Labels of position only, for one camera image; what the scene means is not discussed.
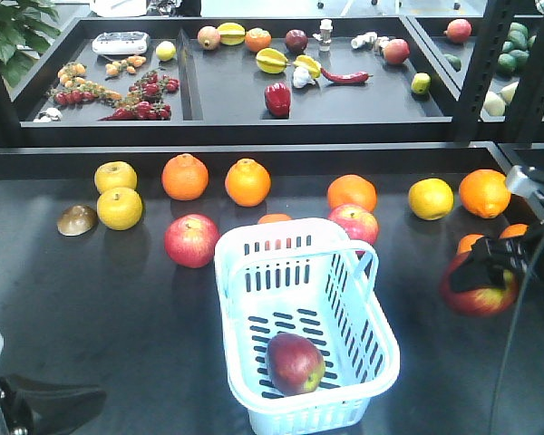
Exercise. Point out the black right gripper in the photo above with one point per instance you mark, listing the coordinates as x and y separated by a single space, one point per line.
481 267

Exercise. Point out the black upper display tray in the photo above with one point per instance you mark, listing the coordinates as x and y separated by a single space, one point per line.
407 97

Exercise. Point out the red chili pepper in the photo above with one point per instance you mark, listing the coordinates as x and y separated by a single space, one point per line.
354 78

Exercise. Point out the yellow green pear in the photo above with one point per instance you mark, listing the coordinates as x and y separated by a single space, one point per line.
115 174
119 208

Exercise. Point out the green potted plant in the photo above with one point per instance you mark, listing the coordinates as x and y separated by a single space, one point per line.
26 24

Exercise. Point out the light blue plastic basket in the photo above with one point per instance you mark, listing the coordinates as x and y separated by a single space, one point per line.
307 277

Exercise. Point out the orange behind centre apple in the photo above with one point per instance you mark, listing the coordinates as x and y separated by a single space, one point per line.
352 189

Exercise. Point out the small orange right pair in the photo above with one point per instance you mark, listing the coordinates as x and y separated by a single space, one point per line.
514 230

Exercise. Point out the dark red bell pepper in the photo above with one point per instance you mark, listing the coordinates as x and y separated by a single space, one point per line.
278 99

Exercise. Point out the small orange left pair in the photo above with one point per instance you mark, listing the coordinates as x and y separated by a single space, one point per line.
466 242

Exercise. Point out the small orange middle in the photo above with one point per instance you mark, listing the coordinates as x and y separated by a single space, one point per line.
273 218

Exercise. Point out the wooden display stand black frame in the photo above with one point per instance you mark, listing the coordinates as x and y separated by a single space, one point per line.
110 308

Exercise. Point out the pink red apple centre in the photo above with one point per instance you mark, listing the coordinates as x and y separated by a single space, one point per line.
357 222

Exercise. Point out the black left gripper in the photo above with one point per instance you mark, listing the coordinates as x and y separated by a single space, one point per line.
28 406

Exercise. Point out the yellow green pear back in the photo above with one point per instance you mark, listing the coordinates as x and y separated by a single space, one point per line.
115 174

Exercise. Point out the large orange right back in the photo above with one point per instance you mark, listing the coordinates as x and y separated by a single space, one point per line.
483 193

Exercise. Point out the orange back left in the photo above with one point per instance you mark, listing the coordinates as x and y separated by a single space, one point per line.
184 177

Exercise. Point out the small orange pair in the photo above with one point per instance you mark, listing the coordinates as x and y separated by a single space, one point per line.
466 242
514 230

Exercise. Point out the yellow green pear front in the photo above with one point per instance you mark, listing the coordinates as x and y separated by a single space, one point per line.
119 208

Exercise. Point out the large pink red apple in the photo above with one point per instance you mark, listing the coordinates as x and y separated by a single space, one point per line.
190 240

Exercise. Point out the white garlic bulb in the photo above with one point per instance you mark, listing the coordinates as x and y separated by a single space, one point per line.
301 78

